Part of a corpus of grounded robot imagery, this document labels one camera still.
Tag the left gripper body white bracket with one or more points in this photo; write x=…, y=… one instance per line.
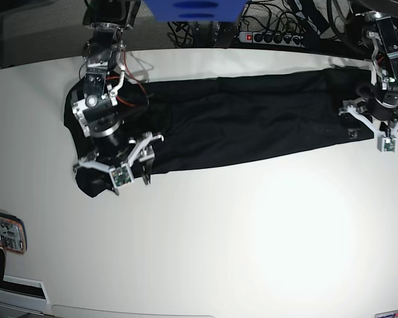
x=381, y=121

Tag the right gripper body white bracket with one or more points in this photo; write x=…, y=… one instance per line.
x=120, y=172

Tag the black T-shirt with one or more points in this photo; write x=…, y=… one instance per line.
x=211, y=123

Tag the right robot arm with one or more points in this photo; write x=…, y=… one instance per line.
x=94, y=111

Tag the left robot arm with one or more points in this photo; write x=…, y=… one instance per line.
x=369, y=29

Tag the white tray at table edge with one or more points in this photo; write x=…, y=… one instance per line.
x=24, y=294

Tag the blue plastic box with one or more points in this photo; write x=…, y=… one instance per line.
x=196, y=10

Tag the small sticker label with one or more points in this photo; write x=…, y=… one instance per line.
x=388, y=314

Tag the black power strip red switch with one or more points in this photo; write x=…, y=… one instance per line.
x=276, y=38

